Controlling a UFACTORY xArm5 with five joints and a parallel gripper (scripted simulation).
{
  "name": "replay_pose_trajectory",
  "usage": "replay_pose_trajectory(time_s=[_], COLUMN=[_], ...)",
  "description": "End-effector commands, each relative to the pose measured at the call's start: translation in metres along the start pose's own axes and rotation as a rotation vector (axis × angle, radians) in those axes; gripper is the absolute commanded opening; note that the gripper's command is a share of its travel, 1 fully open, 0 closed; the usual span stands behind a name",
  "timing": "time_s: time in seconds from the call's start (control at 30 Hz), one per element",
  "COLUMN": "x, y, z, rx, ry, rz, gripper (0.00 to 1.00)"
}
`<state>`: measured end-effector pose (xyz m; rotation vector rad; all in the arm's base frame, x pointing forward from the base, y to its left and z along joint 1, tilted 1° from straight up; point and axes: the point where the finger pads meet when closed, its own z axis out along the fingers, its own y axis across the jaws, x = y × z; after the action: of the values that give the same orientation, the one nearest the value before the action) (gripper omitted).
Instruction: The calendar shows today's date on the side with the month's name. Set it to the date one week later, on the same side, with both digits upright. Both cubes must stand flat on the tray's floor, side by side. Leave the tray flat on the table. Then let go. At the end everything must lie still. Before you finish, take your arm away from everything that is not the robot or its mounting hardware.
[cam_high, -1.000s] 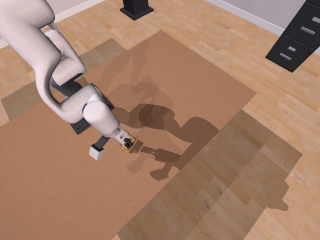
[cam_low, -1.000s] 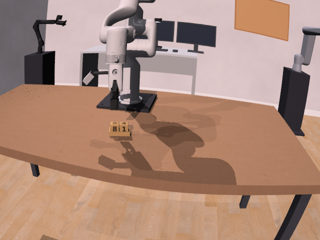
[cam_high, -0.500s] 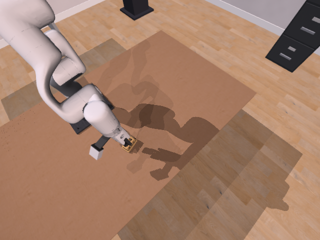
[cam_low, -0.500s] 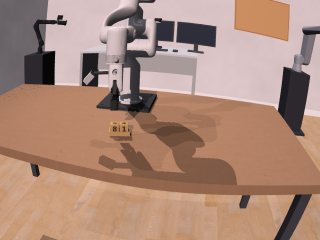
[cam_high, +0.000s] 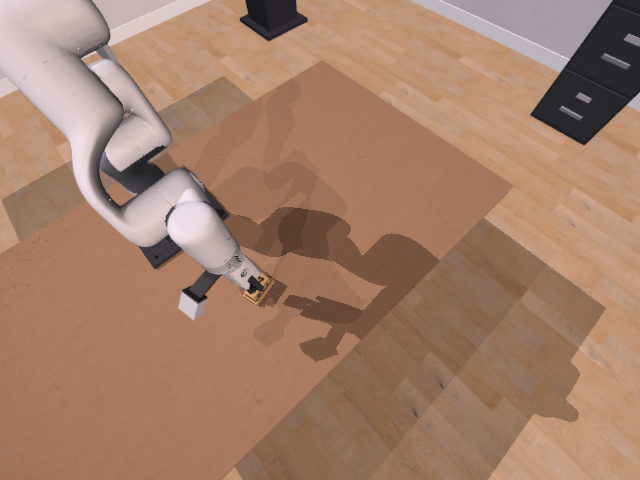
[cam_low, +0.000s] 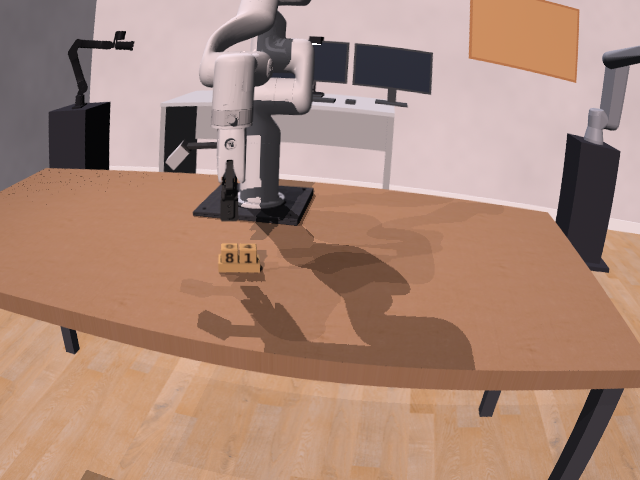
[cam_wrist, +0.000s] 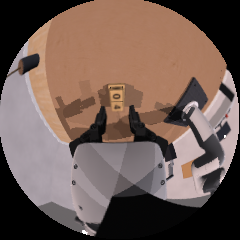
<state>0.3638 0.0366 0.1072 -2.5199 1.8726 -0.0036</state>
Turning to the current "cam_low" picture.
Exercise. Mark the tan wooden calendar cube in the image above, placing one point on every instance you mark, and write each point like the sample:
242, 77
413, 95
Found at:
229, 253
247, 253

